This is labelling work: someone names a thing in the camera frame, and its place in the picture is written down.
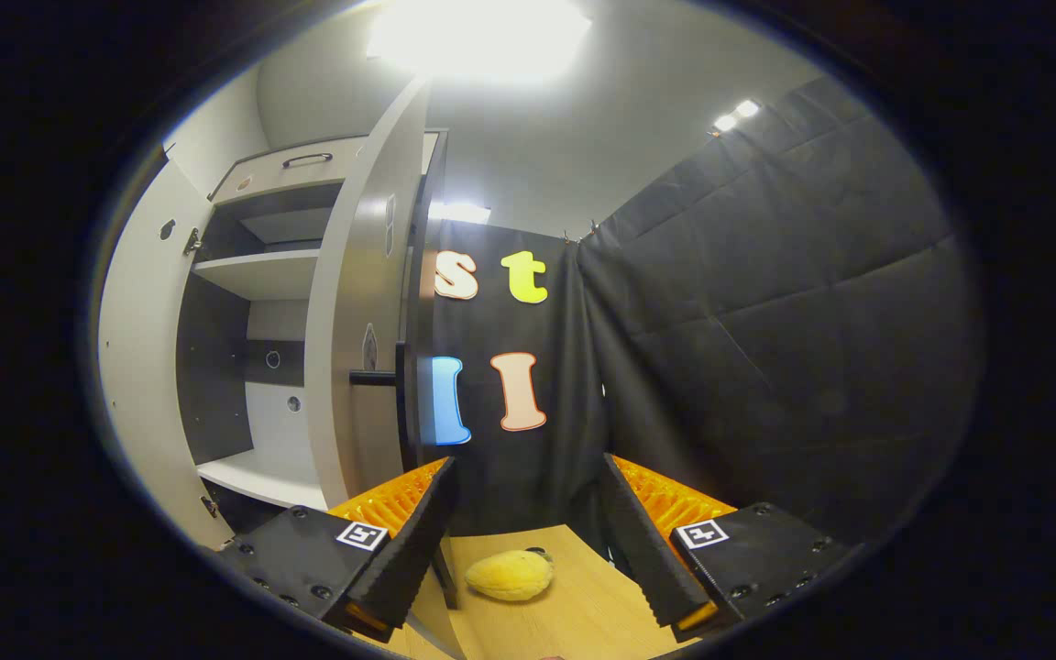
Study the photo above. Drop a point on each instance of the large ceiling light panel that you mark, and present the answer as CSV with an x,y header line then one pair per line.
x,y
478,37

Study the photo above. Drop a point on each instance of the yellow plush toy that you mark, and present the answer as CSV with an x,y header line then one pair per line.
x,y
510,576

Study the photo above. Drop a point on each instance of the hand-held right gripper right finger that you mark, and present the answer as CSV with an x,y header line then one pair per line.
x,y
643,541

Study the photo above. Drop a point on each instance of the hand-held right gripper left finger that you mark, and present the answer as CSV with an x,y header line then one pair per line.
x,y
418,541

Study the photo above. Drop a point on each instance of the white cabinet door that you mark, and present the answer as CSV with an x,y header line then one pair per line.
x,y
138,367
354,275

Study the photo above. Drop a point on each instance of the black backdrop cloth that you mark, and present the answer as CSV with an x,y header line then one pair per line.
x,y
766,321

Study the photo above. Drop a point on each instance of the white cabinet drawer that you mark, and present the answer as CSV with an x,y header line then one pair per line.
x,y
262,179

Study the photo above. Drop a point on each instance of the white and grey cabinet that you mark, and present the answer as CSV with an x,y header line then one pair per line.
x,y
253,273

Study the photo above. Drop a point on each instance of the small ceiling light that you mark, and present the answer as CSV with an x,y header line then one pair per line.
x,y
459,213
746,108
725,122

